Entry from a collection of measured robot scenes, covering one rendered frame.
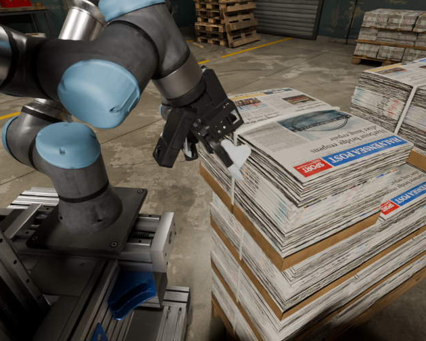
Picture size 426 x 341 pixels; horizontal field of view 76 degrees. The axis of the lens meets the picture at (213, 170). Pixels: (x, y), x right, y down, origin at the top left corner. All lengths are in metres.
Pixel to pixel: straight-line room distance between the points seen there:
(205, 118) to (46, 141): 0.33
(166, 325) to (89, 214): 0.67
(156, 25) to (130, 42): 0.05
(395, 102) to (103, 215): 0.92
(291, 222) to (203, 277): 1.13
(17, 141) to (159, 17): 0.48
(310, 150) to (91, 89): 0.37
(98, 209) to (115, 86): 0.44
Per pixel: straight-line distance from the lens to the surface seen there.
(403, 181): 0.97
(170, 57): 0.41
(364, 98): 1.11
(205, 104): 0.48
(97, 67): 0.32
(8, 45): 0.39
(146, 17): 0.39
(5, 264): 0.66
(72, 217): 0.72
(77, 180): 0.65
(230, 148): 0.51
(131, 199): 0.79
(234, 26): 6.87
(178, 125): 0.46
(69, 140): 0.64
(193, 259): 1.65
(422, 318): 1.77
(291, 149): 0.51
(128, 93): 0.32
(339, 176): 0.51
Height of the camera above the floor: 1.32
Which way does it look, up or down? 35 degrees down
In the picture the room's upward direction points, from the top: straight up
